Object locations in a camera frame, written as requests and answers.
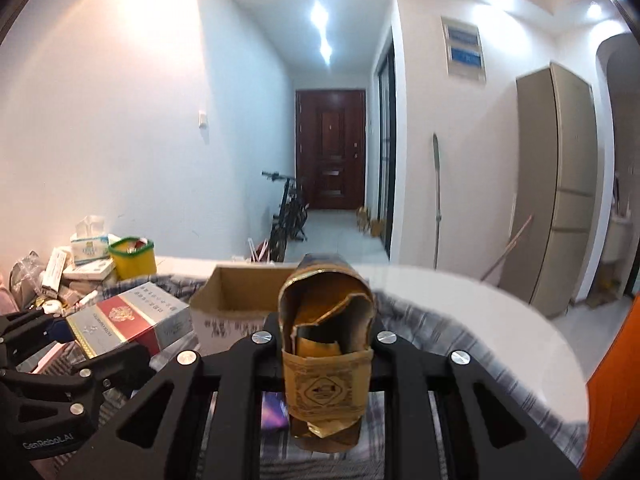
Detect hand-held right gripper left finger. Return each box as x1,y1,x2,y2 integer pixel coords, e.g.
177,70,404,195
47,312,286,480

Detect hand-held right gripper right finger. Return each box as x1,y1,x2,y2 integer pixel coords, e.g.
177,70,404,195
367,312,583,480

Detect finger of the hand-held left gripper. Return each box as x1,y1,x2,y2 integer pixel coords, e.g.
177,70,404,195
0,342,157,402
0,308,71,361

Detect red and white carton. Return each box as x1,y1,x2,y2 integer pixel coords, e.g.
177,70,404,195
65,282,193,361

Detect cardboard box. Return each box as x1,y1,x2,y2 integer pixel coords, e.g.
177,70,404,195
189,264,301,358

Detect gold packet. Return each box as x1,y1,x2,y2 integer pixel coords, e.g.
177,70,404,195
277,252,376,453

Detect shiny purple packet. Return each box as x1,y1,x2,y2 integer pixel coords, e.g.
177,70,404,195
260,391,291,433

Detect clear plastic bag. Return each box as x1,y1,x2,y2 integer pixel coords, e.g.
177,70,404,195
9,252,51,311

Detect long white box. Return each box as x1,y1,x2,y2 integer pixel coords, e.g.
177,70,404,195
41,247,73,293

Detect tissue pack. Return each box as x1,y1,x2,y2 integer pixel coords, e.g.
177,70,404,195
70,215,111,266

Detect yellow bin with green rim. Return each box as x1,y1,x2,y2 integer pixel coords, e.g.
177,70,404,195
108,235,158,281

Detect small cardboard boxes on floor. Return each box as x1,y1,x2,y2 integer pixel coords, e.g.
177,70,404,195
356,206,386,238

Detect black bicycle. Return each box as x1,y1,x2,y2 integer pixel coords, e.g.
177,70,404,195
261,171,311,263

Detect plaid blanket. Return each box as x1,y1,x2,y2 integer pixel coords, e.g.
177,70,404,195
30,272,587,480

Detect mop pole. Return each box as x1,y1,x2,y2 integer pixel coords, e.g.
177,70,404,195
431,132,443,270

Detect wooden stick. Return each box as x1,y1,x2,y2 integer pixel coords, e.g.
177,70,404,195
481,215,534,281

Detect black framed glass door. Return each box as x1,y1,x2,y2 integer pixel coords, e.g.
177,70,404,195
376,40,397,261

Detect dark brown door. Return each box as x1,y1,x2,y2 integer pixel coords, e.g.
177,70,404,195
295,89,367,211

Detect tall grey cabinet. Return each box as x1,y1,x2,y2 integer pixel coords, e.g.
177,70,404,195
500,62,601,318

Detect orange board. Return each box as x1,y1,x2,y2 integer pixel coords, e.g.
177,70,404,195
580,292,640,480

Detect wall electrical panel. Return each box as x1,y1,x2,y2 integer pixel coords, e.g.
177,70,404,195
441,16,487,83

